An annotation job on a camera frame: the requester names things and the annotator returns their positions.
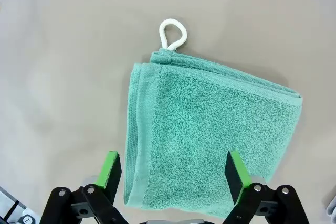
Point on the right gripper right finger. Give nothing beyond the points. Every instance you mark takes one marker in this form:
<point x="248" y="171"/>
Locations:
<point x="262" y="205"/>

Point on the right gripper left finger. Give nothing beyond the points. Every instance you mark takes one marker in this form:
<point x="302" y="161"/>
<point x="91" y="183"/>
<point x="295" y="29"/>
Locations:
<point x="86" y="205"/>

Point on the green towel with white loop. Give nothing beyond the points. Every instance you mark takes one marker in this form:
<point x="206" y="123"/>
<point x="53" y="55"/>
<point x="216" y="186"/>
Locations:
<point x="210" y="129"/>

